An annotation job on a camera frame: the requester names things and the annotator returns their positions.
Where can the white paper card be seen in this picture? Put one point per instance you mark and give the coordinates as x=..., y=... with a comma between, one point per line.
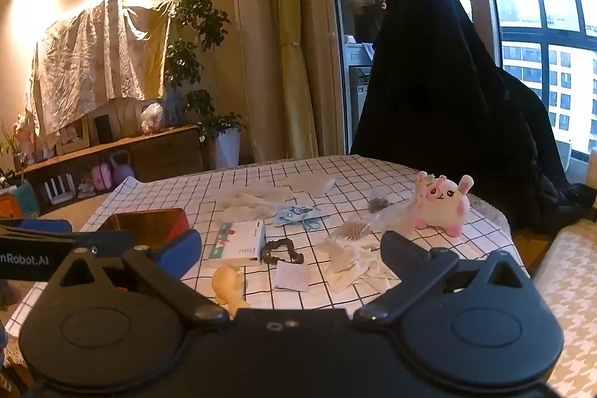
x=293, y=277

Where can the hanging cream sheet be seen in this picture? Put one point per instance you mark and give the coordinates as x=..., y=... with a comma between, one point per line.
x=106, y=52

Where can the red metal tin box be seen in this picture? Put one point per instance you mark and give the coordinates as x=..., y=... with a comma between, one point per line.
x=150, y=227

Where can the potted green plant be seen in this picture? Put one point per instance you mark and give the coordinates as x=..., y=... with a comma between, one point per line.
x=199, y=28

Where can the purple kettlebell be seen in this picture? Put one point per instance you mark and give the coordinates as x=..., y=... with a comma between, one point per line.
x=121, y=166

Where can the small bag dried flowers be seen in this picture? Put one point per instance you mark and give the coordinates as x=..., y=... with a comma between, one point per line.
x=377, y=200

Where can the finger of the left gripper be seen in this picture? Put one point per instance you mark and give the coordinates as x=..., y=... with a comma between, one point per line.
x=55, y=226

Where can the white teal book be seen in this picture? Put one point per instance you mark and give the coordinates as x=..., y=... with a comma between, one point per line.
x=238, y=244

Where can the picture frame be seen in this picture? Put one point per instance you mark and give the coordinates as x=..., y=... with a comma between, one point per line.
x=73, y=137

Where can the yellow curtain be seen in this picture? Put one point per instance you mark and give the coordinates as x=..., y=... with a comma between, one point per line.
x=308, y=45

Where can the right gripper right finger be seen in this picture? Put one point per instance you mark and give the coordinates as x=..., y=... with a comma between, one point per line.
x=420, y=273

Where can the white standing air conditioner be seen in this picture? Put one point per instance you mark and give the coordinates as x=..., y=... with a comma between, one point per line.
x=260, y=62

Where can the white tissue sheet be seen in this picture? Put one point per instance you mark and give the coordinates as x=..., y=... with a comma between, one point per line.
x=316, y=184

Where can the checkered white tablecloth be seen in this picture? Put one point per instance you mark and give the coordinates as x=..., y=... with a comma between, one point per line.
x=352, y=181

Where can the white gauze cloth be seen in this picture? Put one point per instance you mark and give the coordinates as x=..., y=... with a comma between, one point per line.
x=250, y=203

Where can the wooden sideboard cabinet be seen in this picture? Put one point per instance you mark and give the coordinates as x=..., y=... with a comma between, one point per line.
x=170, y=153

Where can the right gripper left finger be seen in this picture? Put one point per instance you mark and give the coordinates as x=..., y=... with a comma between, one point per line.
x=160, y=271

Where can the clear plastic bag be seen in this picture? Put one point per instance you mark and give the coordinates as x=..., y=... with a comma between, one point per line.
x=399, y=217

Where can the brown hair scrunchie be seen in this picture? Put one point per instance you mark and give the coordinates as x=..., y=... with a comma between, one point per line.
x=282, y=249

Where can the pink toy case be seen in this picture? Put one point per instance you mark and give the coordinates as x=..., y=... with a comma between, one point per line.
x=102, y=177

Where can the black cloth covered stand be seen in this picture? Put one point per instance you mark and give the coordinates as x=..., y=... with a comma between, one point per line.
x=437, y=102

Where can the pink plush bunny toy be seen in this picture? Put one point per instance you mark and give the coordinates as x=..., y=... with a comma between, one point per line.
x=440, y=202

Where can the blue white printed pouch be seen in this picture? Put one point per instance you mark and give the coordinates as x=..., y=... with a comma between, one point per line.
x=310, y=218

